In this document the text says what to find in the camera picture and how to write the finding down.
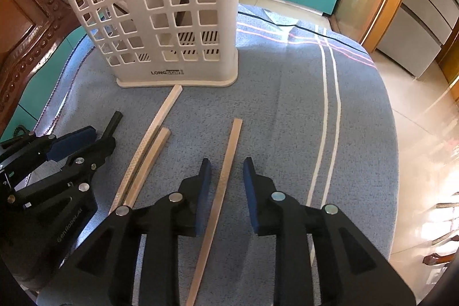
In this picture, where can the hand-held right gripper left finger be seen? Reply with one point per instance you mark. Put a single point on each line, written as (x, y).
(202, 191)

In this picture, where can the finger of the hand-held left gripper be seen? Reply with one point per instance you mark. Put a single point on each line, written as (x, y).
(71, 144)
(89, 159)

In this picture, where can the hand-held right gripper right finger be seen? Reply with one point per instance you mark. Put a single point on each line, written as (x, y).
(251, 191)

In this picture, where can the black chopstick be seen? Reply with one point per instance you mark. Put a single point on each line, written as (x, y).
(114, 121)

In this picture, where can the carved wooden chair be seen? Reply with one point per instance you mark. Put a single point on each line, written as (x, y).
(32, 40)

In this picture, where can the white plastic utensil basket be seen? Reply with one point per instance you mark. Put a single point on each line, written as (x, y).
(200, 74)

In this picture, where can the wooden stool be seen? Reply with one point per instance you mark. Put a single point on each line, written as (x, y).
(441, 257)

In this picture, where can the blue striped cloth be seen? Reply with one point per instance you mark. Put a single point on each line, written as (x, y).
(287, 112)

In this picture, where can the grey refrigerator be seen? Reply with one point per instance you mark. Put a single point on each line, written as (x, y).
(419, 22)

